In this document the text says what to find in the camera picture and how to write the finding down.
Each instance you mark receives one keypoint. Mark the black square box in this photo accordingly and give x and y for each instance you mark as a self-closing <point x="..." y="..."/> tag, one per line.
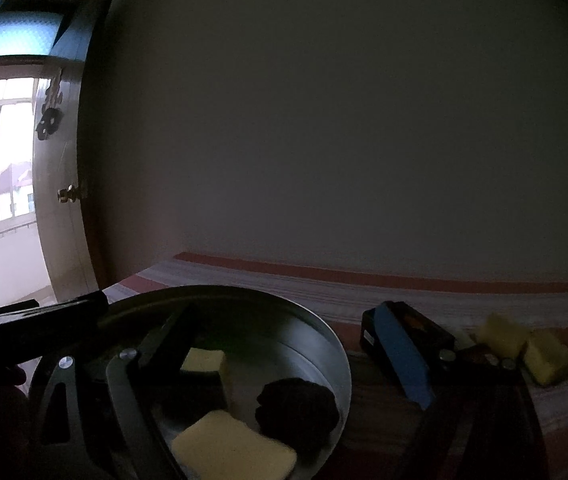
<point x="418" y="322"/>

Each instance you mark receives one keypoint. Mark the white door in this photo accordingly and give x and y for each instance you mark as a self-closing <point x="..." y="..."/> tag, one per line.
<point x="59" y="240"/>

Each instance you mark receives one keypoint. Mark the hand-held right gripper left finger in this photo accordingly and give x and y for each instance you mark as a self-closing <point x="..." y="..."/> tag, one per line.
<point x="176" y="335"/>

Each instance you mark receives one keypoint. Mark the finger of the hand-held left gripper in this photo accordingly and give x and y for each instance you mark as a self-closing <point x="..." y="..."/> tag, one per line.
<point x="49" y="317"/>

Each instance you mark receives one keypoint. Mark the round metal tin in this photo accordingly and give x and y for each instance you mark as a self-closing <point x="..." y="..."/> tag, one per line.
<point x="289" y="350"/>

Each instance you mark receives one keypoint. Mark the red striped blanket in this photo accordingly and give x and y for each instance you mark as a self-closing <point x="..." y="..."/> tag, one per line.
<point x="413" y="290"/>

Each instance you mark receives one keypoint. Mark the dark door ornament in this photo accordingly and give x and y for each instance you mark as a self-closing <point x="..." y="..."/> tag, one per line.
<point x="50" y="120"/>

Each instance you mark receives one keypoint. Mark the brass door knob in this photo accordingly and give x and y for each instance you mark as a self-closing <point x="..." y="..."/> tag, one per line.
<point x="70" y="194"/>

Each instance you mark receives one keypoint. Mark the transom window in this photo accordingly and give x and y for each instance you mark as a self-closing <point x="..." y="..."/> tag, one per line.
<point x="11" y="35"/>

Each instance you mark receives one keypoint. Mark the yellow green scouring sponge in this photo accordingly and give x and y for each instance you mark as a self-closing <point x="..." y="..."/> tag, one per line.
<point x="548" y="360"/>
<point x="503" y="335"/>
<point x="204" y="362"/>
<point x="234" y="445"/>

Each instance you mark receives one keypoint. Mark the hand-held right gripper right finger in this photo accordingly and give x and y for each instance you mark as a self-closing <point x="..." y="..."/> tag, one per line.
<point x="403" y="355"/>

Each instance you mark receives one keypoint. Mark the dark blue scrunchie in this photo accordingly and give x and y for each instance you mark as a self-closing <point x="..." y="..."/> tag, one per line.
<point x="299" y="410"/>

